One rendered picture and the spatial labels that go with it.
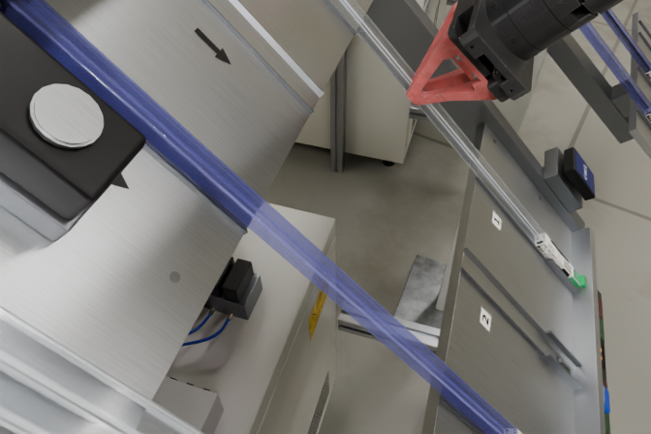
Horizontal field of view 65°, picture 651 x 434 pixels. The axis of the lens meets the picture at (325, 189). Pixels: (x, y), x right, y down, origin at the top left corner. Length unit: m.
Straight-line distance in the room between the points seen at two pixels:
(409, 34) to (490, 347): 0.30
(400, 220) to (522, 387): 1.16
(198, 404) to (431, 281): 0.97
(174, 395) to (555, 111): 1.82
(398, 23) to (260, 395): 0.43
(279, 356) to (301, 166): 1.17
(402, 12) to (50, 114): 0.39
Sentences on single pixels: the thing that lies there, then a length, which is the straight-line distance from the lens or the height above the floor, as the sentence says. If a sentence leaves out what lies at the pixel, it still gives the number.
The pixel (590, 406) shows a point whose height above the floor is 0.73.
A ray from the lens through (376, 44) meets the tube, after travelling 0.44.
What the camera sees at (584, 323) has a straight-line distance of 0.60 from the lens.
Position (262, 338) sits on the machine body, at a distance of 0.66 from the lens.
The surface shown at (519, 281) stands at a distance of 0.52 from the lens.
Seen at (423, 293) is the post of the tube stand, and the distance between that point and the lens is 1.43.
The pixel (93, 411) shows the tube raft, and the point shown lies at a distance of 0.22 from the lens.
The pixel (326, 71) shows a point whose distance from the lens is 0.38.
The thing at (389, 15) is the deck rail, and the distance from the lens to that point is 0.53.
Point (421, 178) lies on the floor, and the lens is 1.73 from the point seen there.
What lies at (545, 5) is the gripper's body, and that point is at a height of 1.04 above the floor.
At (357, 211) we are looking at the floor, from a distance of 1.61.
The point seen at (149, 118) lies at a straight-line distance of 0.26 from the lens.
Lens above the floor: 1.20
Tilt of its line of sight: 46 degrees down
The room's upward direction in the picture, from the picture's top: 1 degrees counter-clockwise
